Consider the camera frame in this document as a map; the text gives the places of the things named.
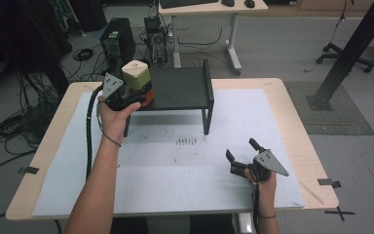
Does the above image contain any black keyboard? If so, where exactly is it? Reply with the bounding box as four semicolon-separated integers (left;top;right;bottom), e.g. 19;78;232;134
159;0;220;10

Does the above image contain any coiled black cable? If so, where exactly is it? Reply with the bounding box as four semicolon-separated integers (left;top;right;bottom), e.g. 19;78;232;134
72;47;94;62

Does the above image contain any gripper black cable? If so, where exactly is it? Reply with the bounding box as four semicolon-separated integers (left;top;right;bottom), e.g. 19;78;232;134
251;181;261;234
85;84;105;181

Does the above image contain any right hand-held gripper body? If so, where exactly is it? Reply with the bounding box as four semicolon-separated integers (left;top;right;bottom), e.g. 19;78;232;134
229;148;290;183

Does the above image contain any black metal post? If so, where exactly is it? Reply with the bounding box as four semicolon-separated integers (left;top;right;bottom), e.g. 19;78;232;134
306;0;374;112

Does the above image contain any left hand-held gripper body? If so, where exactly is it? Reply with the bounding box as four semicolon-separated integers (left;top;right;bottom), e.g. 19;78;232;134
101;72;147;112

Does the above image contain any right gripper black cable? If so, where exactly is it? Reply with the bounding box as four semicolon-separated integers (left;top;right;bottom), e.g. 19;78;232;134
251;181;261;234

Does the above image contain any person's left hand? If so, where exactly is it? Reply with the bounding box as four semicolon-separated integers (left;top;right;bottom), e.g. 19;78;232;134
97;96;142;146

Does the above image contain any open computer case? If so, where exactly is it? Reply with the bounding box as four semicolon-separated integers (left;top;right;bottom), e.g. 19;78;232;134
143;16;168;65

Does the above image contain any person's right hand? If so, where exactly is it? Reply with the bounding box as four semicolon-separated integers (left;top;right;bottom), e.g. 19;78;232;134
243;167;278;218

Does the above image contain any bundle of black floor cables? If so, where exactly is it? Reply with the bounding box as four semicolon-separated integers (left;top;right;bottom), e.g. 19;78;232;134
0;69;66;156

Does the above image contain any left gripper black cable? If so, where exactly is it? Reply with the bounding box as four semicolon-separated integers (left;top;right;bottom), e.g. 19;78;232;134
85;84;105;181

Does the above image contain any white table mat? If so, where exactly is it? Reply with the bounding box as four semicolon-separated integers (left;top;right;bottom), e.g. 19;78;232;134
31;89;306;218

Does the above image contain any black metal shelf rack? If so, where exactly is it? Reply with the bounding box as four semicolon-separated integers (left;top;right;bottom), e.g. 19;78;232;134
105;58;215;138

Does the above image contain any black tape piece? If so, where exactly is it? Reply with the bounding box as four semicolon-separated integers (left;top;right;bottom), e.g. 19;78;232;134
317;177;343;189
17;166;41;176

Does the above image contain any grey floor mat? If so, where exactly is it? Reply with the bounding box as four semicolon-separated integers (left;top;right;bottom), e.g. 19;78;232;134
283;80;374;137

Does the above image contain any white desk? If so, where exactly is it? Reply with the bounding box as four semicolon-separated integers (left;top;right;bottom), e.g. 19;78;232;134
158;0;270;76

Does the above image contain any black computer tower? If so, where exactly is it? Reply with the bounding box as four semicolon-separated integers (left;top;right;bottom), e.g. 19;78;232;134
99;17;137;68

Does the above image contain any white table leg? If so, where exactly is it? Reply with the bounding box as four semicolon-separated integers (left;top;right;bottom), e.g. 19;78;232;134
238;212;254;234

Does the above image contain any black chair base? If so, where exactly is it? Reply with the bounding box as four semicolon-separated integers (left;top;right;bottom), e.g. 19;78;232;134
316;41;374;74

